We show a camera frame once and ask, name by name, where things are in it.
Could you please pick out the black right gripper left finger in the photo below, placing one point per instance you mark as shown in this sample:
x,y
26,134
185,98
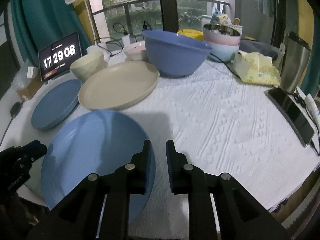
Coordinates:
x,y
112,195

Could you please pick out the black mouse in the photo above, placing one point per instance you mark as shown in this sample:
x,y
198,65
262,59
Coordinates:
x,y
15,109

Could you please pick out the steel bowl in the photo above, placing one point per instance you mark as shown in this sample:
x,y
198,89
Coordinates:
x,y
222,29

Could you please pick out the large blue bowl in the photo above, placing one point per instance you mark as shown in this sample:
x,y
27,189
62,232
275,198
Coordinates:
x,y
174,55

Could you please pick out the cream bowl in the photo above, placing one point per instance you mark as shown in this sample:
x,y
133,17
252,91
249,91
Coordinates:
x,y
86,66

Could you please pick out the yellow tissue pack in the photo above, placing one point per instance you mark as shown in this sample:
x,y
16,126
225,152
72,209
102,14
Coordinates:
x,y
256,68

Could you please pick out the light blue plate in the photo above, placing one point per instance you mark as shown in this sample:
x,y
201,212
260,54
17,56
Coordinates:
x,y
96,142

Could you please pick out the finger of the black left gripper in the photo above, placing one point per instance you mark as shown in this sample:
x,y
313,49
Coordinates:
x,y
31,152

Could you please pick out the snack container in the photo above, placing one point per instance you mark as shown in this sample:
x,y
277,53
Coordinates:
x,y
220,18

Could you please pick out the white humidifier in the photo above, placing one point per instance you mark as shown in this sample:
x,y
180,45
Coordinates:
x,y
101,48

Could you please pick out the cardboard box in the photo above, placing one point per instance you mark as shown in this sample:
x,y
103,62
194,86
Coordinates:
x,y
29,92

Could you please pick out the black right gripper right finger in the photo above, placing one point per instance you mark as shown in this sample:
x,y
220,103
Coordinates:
x,y
186,178

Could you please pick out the dark blue plate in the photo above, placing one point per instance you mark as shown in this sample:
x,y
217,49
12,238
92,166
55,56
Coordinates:
x,y
56,105

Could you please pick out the black smartphone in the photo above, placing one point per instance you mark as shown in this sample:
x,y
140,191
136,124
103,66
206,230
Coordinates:
x,y
292,114

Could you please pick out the teal curtain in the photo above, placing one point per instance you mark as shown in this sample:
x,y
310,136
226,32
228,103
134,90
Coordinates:
x,y
39,23

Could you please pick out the pink strawberry bowl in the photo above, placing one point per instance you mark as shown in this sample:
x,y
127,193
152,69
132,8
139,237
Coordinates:
x,y
136,52

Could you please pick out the white charger plug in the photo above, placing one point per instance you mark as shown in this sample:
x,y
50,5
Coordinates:
x,y
126,39

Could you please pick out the pale blue bowl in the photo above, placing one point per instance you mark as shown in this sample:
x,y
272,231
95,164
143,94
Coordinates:
x,y
221,52

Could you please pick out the white table cloth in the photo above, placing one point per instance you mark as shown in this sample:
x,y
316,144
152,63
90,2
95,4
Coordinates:
x,y
221,125

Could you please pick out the white cream tube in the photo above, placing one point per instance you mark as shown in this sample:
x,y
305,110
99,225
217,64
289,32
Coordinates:
x,y
313,109

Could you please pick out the grey folded cloth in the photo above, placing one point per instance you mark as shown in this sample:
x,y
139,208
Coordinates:
x,y
251,46

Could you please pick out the beige large plate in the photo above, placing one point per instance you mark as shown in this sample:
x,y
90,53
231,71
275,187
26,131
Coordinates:
x,y
119,86

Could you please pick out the tablet showing clock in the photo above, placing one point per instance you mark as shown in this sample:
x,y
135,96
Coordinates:
x,y
56,59

